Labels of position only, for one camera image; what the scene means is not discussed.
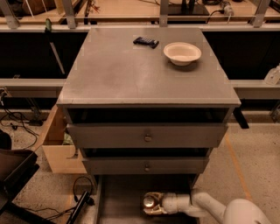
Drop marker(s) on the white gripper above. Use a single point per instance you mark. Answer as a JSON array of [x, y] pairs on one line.
[[170, 201]]

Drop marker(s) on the red coke can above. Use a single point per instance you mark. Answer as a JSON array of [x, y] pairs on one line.
[[149, 202]]

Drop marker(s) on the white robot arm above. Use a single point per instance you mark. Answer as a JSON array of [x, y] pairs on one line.
[[198, 203]]

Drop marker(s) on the open grey bottom drawer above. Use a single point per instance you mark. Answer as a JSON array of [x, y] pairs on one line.
[[120, 199]]

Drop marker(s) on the grey middle drawer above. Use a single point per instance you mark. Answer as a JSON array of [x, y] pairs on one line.
[[145, 165]]

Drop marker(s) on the grey top drawer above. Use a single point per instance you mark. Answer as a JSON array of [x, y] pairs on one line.
[[196, 135]]

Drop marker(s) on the grey drawer cabinet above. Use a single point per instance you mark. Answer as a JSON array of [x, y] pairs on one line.
[[115, 82]]

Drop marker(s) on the black bar on floor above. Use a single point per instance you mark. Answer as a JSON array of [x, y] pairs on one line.
[[84, 199]]

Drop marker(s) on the black chair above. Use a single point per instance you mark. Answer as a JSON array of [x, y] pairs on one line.
[[16, 169]]

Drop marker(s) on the white paper bowl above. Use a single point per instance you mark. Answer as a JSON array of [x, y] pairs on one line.
[[181, 53]]

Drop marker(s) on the dark blue snack bag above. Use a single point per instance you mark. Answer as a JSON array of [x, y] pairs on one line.
[[152, 43]]

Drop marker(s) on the green handled tool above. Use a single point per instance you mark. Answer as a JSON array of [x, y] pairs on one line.
[[48, 32]]

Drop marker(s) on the metal railing frame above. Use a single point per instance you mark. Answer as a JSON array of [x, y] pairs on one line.
[[76, 15]]

